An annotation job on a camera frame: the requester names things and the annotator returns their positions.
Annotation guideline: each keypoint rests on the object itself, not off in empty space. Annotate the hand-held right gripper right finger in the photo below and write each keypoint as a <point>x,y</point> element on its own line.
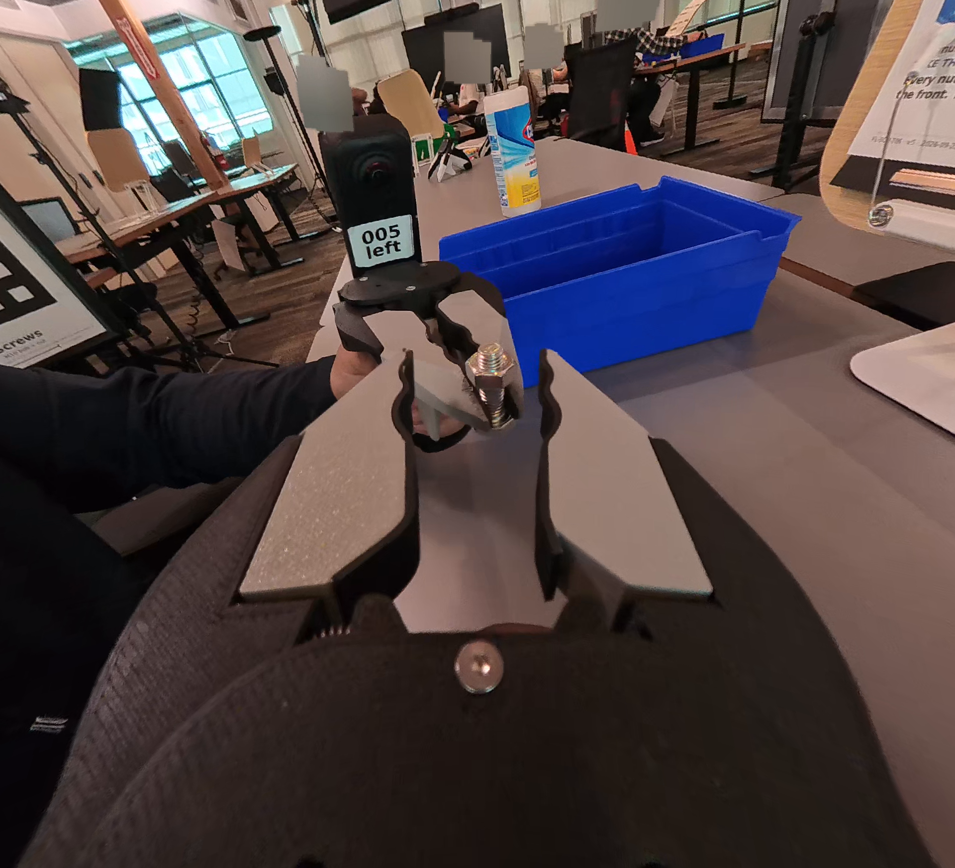
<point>619,510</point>

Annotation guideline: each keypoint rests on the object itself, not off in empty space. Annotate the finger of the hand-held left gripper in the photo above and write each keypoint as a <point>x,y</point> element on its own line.
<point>477,319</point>
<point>389,332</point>

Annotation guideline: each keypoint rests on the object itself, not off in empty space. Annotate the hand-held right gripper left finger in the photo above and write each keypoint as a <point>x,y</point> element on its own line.
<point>336,510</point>

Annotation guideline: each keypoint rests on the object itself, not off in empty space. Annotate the steel hex bolt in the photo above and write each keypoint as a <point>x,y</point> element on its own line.
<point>489,359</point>

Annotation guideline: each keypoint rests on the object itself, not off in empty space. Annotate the steel hex nut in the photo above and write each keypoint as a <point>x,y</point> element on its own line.
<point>492,384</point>

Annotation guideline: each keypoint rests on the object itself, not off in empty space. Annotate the blue plastic bin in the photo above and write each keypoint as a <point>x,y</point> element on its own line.
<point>634,301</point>

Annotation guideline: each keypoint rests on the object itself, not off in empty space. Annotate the person's left forearm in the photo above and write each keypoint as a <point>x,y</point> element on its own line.
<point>149,420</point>

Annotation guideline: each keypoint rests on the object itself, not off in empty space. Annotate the brown office desk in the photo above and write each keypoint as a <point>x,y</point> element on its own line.
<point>186,204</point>

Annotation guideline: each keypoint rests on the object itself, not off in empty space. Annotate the person's left hand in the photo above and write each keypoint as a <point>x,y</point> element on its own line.
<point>351,372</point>

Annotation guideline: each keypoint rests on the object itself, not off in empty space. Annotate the small green tent card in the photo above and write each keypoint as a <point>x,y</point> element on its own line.
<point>444,163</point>

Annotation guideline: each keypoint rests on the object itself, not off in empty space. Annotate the tan chair back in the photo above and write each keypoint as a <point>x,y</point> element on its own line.
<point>407,103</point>

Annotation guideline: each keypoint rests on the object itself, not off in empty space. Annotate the white wipes canister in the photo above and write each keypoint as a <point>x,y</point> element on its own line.
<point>515,159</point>

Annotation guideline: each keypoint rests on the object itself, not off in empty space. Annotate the black monitor screen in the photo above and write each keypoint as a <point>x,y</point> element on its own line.
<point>429,40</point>

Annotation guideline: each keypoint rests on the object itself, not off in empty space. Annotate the black mesh chair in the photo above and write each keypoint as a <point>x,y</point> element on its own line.
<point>597,92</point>

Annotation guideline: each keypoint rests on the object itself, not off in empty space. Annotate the black tripod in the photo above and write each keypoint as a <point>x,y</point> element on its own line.
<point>89,234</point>

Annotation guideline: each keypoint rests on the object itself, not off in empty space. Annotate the person's torso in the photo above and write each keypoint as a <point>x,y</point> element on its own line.
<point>52,622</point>

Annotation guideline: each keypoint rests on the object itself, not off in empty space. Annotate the framed marker sign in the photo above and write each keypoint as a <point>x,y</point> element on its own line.
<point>45,331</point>

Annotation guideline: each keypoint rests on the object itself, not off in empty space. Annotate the black rolling board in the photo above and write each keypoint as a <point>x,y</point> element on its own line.
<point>809,10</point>

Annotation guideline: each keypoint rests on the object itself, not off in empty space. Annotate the white flat base plate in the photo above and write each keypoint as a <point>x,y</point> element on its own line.
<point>858,99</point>

